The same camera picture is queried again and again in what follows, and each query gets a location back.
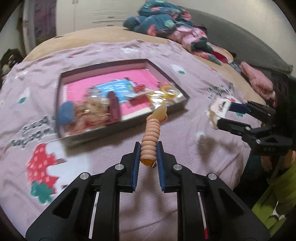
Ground cream wardrobe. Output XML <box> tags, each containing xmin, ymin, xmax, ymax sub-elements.
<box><xmin>56</xmin><ymin>0</ymin><xmax>146</xmax><ymax>35</ymax></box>

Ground white cloud claw clip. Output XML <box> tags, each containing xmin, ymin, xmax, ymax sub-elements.
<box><xmin>206</xmin><ymin>97</ymin><xmax>232</xmax><ymax>130</ymax></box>

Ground shallow cardboard tray box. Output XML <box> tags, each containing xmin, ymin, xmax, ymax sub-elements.
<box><xmin>55</xmin><ymin>59</ymin><xmax>189</xmax><ymax>146</ymax></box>

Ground dark red hair comb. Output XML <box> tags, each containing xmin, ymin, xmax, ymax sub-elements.
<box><xmin>107</xmin><ymin>91</ymin><xmax>121</xmax><ymax>125</ymax></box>

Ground tan bed cover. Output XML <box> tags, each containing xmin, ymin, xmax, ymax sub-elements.
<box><xmin>24</xmin><ymin>27</ymin><xmax>265</xmax><ymax>104</ymax></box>

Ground orange spiral hair tie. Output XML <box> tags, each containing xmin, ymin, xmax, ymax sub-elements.
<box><xmin>139</xmin><ymin>104</ymin><xmax>168</xmax><ymax>168</ymax></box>

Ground yellow hoop earrings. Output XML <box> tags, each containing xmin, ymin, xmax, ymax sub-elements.
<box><xmin>147</xmin><ymin>85</ymin><xmax>184</xmax><ymax>108</ymax></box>

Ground person's right hand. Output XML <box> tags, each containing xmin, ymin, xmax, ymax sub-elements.
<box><xmin>261</xmin><ymin>150</ymin><xmax>295</xmax><ymax>172</ymax></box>

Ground red cherry earrings card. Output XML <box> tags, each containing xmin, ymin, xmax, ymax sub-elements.
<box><xmin>124</xmin><ymin>84</ymin><xmax>152</xmax><ymax>99</ymax></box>

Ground dotted mesh bow hair clip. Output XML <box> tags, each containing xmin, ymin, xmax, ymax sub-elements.
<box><xmin>69</xmin><ymin>96</ymin><xmax>111</xmax><ymax>134</ymax></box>

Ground grey padded headboard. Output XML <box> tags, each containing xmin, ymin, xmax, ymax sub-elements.
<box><xmin>184</xmin><ymin>7</ymin><xmax>293</xmax><ymax>74</ymax></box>

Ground pink fuzzy cloth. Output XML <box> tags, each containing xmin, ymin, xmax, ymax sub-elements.
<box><xmin>239</xmin><ymin>62</ymin><xmax>275</xmax><ymax>100</ymax></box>

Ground teal floral quilt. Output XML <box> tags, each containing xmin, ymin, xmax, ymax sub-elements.
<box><xmin>123</xmin><ymin>1</ymin><xmax>221</xmax><ymax>65</ymax></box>

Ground white door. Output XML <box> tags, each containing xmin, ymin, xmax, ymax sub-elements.
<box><xmin>23</xmin><ymin>0</ymin><xmax>36</xmax><ymax>55</ymax></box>

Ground blue square hair clip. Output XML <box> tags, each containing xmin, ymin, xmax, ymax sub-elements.
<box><xmin>57</xmin><ymin>101</ymin><xmax>75</xmax><ymax>126</ymax></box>

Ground pink strawberry print blanket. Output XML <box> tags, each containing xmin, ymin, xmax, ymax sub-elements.
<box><xmin>1</xmin><ymin>40</ymin><xmax>250</xmax><ymax>235</ymax></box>

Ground black bag on floor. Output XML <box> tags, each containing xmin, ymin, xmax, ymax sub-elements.
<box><xmin>1</xmin><ymin>49</ymin><xmax>23</xmax><ymax>75</ymax></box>

